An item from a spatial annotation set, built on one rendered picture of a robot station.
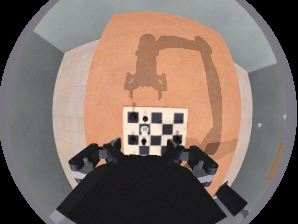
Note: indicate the chessboard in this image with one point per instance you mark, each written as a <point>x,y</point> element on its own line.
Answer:
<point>163,124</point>

